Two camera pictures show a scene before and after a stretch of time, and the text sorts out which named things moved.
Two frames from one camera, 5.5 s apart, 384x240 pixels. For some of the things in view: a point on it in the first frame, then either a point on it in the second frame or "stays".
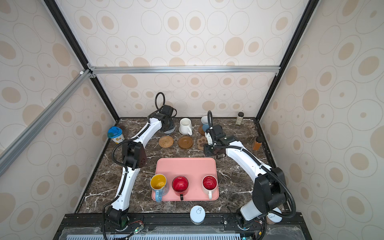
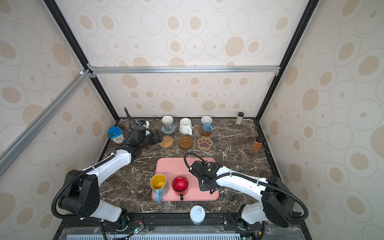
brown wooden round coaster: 201,131 stays
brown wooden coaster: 185,142 stays
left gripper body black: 170,125 → 150,140
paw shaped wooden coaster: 201,142 stays
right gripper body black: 210,150 → 202,188
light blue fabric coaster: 169,131 stays
